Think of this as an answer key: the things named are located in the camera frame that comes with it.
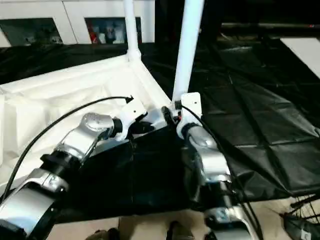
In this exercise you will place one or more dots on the black box white label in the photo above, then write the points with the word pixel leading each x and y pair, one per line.
pixel 300 227

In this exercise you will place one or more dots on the black folding stand frame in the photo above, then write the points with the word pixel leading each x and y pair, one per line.
pixel 305 202

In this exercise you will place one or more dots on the white cabinet with glass doors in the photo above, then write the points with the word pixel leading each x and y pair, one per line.
pixel 75 15

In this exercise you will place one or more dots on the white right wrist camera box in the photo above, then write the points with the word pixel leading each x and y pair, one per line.
pixel 191 107

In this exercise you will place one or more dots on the white flat panel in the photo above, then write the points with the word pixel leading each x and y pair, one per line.
pixel 305 52

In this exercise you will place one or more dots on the black metal bar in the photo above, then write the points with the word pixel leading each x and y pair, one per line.
pixel 270 25

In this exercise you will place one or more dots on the black work mat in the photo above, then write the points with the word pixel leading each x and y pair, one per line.
pixel 250 110

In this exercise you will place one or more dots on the white plastic table top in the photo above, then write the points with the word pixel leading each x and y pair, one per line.
pixel 60 95

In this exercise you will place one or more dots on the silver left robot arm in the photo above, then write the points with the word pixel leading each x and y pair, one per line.
pixel 75 145

